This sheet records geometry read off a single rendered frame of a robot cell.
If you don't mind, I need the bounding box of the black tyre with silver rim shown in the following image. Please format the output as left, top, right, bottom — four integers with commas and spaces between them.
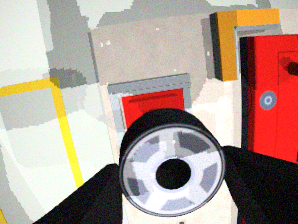
117, 107, 226, 217

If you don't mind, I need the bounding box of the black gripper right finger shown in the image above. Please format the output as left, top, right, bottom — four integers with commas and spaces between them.
222, 145, 298, 224

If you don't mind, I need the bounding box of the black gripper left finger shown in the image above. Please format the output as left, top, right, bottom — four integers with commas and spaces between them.
33, 164, 124, 224

